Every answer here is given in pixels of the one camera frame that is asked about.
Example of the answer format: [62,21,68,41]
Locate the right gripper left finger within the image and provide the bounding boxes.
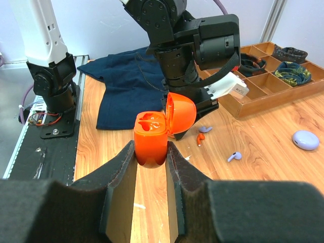
[1,141,137,242]

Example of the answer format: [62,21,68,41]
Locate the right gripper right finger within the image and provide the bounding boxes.
[166,142,323,242]

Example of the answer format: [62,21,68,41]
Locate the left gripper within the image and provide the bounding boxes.
[161,79,219,141]

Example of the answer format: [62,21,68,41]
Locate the orange earbud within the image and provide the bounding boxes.
[196,133,205,147]

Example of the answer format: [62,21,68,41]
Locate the orange earbud case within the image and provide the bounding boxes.
[134,92,196,169]

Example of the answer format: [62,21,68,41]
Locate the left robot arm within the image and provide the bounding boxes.
[10,1,240,118]

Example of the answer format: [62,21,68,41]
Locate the purple earbud case left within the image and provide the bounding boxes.
[292,130,320,151]

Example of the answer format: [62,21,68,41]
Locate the purple earbud far left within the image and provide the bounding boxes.
[198,126,213,133]

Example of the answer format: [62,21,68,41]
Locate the dark blue cloth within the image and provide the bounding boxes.
[78,47,167,130]

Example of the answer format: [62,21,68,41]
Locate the wooden compartment tray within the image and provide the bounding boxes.
[216,42,323,119]

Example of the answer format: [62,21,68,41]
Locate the rolled black orange tie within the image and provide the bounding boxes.
[238,53,267,77]

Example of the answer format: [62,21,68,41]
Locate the rolled green patterned tie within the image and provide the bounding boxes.
[273,61,312,87]

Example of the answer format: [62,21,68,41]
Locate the rolled black tie top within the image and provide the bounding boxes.
[272,45,308,64]

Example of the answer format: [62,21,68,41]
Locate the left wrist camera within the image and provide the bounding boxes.
[205,72,250,100]

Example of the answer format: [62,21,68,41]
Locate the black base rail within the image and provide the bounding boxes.
[3,71,86,185]

